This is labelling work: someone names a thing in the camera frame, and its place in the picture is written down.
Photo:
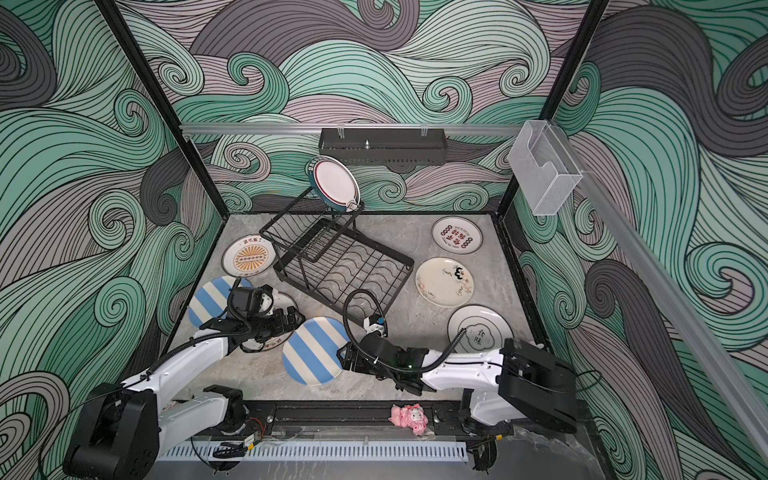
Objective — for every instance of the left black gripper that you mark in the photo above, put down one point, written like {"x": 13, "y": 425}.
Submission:
{"x": 282, "y": 327}

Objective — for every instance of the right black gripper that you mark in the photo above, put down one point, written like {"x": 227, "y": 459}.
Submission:
{"x": 350, "y": 349}

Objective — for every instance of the blue striped plate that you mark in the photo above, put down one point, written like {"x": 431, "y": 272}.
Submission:
{"x": 210, "y": 300}
{"x": 309, "y": 356}

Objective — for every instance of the black wire dish rack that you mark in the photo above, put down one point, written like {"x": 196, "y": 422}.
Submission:
{"x": 324, "y": 255}

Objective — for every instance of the green rimmed white plate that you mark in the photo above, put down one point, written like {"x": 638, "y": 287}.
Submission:
{"x": 334, "y": 184}

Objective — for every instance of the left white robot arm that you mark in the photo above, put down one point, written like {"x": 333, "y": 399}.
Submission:
{"x": 123, "y": 428}

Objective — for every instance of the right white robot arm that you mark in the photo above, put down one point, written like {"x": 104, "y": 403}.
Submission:
{"x": 518, "y": 380}

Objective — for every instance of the orange sunburst plate near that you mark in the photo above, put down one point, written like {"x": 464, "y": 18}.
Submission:
{"x": 281, "y": 300}

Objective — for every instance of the orange sunburst plate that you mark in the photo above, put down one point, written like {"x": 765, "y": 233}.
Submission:
{"x": 281, "y": 300}
{"x": 248, "y": 256}

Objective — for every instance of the orange sunburst plate far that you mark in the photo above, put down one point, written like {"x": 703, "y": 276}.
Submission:
{"x": 248, "y": 256}

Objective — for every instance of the pink plush toy centre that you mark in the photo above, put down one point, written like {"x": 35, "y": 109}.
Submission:
{"x": 410, "y": 417}

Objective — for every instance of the cream cartoon plate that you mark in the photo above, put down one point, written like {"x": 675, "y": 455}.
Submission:
{"x": 444, "y": 282}

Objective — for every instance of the black rimmed white plate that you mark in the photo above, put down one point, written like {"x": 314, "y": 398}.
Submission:
{"x": 485, "y": 329}

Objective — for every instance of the red patterned white plate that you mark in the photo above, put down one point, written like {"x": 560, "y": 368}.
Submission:
{"x": 457, "y": 235}

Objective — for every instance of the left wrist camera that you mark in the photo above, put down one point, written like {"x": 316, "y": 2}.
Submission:
{"x": 266, "y": 299}

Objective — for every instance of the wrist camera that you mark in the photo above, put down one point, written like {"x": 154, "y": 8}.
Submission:
{"x": 266, "y": 299}
{"x": 376, "y": 324}

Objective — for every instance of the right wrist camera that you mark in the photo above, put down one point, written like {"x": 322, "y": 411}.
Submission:
{"x": 376, "y": 324}

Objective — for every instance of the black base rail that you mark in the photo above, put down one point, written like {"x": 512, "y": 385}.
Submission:
{"x": 280, "y": 417}

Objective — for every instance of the white slotted cable duct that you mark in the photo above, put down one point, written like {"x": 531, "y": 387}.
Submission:
{"x": 316, "y": 451}

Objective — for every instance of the black perforated wall shelf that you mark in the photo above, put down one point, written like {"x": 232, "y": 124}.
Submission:
{"x": 396, "y": 148}

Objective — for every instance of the aluminium rail back wall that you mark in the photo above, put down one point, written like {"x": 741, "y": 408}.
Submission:
{"x": 276, "y": 128}

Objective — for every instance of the aluminium rail wall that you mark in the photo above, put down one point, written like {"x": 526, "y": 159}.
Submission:
{"x": 276, "y": 128}
{"x": 614, "y": 203}

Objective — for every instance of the clear acrylic wall holder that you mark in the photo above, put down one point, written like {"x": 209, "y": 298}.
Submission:
{"x": 545, "y": 165}

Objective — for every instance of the aluminium rail right wall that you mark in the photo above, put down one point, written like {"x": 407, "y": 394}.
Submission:
{"x": 614, "y": 203}

